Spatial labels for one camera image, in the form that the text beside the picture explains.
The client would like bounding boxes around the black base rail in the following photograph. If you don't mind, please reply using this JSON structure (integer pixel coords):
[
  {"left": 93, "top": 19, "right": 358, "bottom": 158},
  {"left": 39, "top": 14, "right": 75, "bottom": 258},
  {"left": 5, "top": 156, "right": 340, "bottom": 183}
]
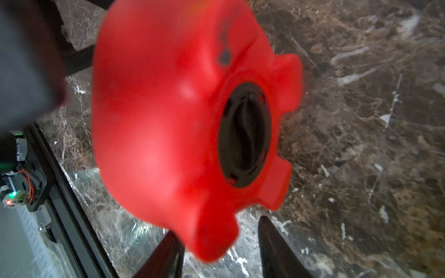
[{"left": 0, "top": 121, "right": 119, "bottom": 278}]

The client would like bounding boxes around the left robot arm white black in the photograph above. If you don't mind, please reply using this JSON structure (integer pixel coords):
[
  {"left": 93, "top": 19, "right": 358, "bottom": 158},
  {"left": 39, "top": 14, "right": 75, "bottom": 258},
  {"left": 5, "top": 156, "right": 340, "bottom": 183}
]
[{"left": 1, "top": 1, "right": 67, "bottom": 133}]

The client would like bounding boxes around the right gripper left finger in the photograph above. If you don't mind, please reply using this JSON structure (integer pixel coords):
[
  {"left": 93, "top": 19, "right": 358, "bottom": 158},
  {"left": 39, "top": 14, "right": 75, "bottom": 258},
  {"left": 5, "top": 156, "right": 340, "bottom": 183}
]
[{"left": 133, "top": 231, "right": 184, "bottom": 278}]

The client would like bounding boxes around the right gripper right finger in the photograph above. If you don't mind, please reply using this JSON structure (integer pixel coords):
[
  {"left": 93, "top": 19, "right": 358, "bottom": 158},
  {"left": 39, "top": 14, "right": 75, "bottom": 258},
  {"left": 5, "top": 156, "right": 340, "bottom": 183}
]
[{"left": 258, "top": 215, "right": 313, "bottom": 278}]

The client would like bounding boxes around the red piggy bank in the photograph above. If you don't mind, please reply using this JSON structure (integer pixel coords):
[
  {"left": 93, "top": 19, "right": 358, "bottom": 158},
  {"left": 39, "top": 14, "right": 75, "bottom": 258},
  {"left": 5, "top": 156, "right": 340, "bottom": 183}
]
[{"left": 91, "top": 1, "right": 303, "bottom": 262}]

